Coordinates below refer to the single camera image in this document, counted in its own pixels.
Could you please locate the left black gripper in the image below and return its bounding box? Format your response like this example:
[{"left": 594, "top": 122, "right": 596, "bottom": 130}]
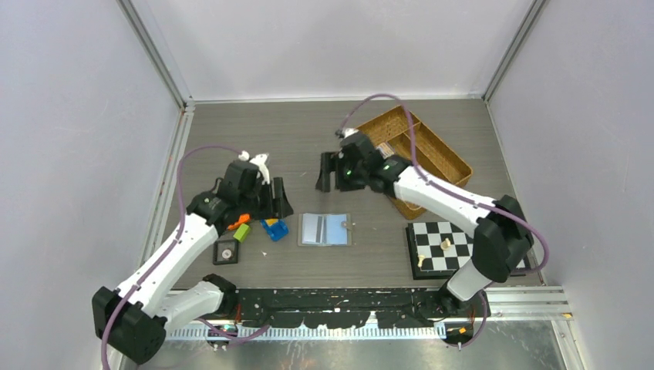
[{"left": 238, "top": 177, "right": 292, "bottom": 220}]

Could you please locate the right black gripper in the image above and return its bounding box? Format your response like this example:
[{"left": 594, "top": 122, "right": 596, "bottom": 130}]
[{"left": 317, "top": 151, "right": 368, "bottom": 192}]

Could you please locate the credit card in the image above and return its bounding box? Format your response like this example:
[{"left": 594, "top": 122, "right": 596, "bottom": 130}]
[
  {"left": 300, "top": 214, "right": 326, "bottom": 245},
  {"left": 376, "top": 143, "right": 395, "bottom": 158}
]

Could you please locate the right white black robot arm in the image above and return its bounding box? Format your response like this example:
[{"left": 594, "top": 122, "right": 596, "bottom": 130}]
[{"left": 315, "top": 129, "right": 535, "bottom": 317}]

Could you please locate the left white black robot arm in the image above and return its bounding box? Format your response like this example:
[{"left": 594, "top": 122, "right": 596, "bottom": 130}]
[{"left": 92, "top": 153, "right": 293, "bottom": 365}]

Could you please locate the blue yellow toy car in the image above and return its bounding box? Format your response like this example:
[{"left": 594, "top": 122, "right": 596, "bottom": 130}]
[{"left": 260, "top": 218, "right": 289, "bottom": 242}]

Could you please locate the orange tape dispenser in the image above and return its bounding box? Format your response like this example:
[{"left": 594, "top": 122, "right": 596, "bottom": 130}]
[{"left": 228, "top": 214, "right": 251, "bottom": 230}]

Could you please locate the green block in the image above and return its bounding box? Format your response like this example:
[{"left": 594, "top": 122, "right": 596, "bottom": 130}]
[{"left": 233, "top": 224, "right": 251, "bottom": 243}]

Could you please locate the small black square box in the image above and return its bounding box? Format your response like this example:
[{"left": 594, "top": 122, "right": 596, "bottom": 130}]
[{"left": 212, "top": 239, "right": 240, "bottom": 266}]

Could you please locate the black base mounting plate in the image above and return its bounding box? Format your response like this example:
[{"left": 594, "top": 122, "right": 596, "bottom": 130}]
[{"left": 204, "top": 288, "right": 490, "bottom": 329}]

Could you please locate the woven wicker divided tray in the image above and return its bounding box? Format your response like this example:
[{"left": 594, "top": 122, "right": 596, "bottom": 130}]
[{"left": 357, "top": 106, "right": 473, "bottom": 187}]

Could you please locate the black white chessboard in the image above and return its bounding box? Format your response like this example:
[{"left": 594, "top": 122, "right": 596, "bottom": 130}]
[{"left": 405, "top": 220, "right": 528, "bottom": 281}]

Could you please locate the wooden chess pawn upper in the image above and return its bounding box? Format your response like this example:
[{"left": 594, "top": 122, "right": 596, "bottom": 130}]
[{"left": 440, "top": 238, "right": 452, "bottom": 251}]

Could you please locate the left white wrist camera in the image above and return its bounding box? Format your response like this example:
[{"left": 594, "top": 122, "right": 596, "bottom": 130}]
[{"left": 238, "top": 150, "right": 271, "bottom": 184}]

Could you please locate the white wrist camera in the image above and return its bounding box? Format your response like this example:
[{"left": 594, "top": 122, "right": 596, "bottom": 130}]
[
  {"left": 335, "top": 128, "right": 359, "bottom": 140},
  {"left": 238, "top": 150, "right": 271, "bottom": 184}
]

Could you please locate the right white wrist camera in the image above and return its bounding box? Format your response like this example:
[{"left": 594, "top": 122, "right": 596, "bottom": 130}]
[{"left": 335, "top": 128, "right": 359, "bottom": 140}]

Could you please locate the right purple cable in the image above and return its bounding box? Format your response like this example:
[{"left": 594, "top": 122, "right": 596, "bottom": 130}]
[{"left": 335, "top": 93, "right": 551, "bottom": 351}]

